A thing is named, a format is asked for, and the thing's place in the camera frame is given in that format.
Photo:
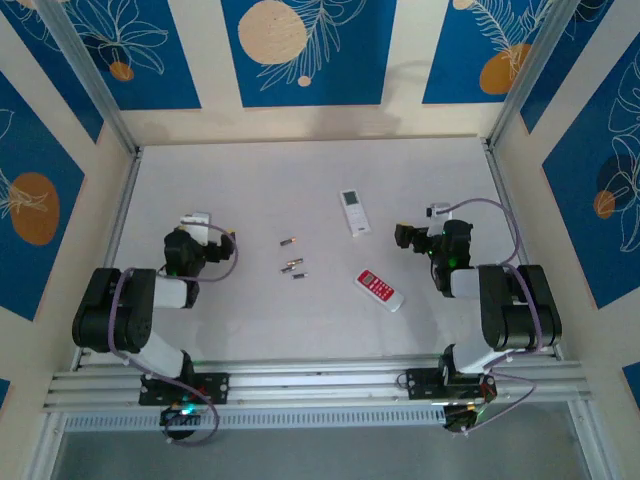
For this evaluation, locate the red and white remote control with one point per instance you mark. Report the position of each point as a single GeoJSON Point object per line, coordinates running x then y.
{"type": "Point", "coordinates": [378, 289]}

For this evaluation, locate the aluminium table side rail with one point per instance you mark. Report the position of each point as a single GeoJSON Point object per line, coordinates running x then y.
{"type": "Point", "coordinates": [497, 175]}
{"type": "Point", "coordinates": [118, 225]}

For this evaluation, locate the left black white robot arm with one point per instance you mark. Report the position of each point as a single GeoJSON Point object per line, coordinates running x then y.
{"type": "Point", "coordinates": [125, 320]}

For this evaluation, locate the black controller board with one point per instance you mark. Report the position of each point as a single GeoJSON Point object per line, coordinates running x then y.
{"type": "Point", "coordinates": [462, 419]}
{"type": "Point", "coordinates": [180, 416]}

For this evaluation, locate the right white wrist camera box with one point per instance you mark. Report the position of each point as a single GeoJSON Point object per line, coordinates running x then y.
{"type": "Point", "coordinates": [440, 209]}

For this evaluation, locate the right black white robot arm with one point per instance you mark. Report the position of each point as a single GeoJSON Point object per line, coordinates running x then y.
{"type": "Point", "coordinates": [520, 310]}

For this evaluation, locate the aluminium mounting rail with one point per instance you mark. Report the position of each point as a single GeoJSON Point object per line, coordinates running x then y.
{"type": "Point", "coordinates": [320, 387]}

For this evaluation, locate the aluminium frame post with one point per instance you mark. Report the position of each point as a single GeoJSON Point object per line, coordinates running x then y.
{"type": "Point", "coordinates": [90, 75]}
{"type": "Point", "coordinates": [535, 70]}

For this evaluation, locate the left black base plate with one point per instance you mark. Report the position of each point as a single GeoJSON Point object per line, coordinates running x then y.
{"type": "Point", "coordinates": [217, 387]}

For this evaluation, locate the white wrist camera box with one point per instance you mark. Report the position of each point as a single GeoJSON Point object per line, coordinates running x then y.
{"type": "Point", "coordinates": [440, 209]}
{"type": "Point", "coordinates": [197, 222]}

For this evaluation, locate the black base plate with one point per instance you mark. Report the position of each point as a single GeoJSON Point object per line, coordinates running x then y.
{"type": "Point", "coordinates": [217, 387]}
{"type": "Point", "coordinates": [420, 385]}

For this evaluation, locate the left black controller board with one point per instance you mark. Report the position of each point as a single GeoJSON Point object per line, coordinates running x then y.
{"type": "Point", "coordinates": [180, 416]}

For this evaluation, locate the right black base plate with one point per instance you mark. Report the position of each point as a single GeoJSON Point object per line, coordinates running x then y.
{"type": "Point", "coordinates": [420, 385]}

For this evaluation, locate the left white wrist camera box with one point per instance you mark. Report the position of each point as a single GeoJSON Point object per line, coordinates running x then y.
{"type": "Point", "coordinates": [197, 222]}

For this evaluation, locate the right black controller board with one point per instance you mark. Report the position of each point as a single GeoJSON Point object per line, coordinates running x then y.
{"type": "Point", "coordinates": [462, 419]}

